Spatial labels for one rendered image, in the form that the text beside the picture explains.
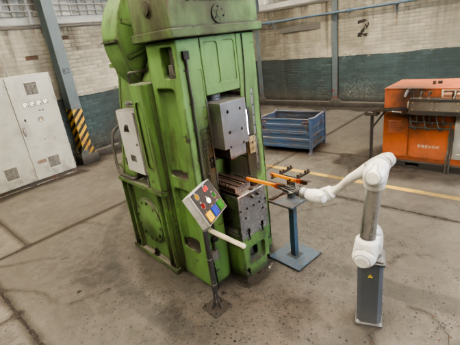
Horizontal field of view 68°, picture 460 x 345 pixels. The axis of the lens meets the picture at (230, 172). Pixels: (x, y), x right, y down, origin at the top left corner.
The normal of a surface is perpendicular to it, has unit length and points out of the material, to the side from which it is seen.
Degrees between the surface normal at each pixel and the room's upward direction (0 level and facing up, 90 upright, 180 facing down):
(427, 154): 90
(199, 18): 90
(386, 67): 91
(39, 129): 90
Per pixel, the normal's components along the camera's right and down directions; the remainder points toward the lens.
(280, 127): -0.58, 0.35
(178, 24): 0.69, 0.18
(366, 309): -0.37, 0.37
